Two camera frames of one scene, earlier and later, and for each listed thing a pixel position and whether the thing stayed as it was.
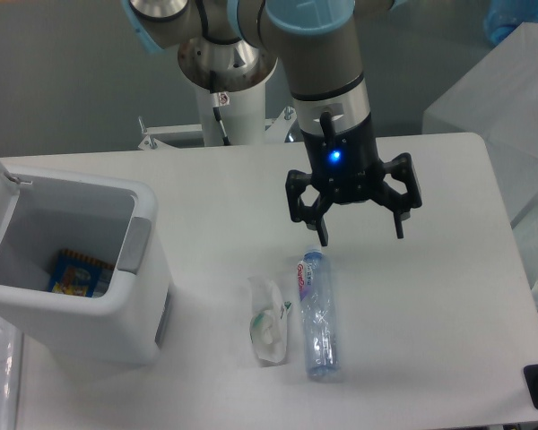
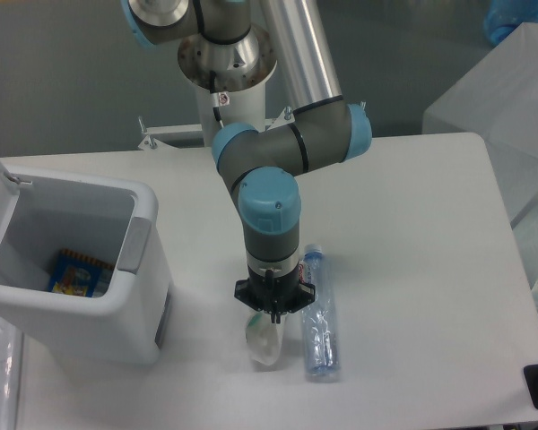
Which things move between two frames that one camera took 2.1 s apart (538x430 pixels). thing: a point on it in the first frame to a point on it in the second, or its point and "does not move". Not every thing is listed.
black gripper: (347, 164) to (276, 295)
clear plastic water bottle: (317, 294) does not move
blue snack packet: (74, 274) does not move
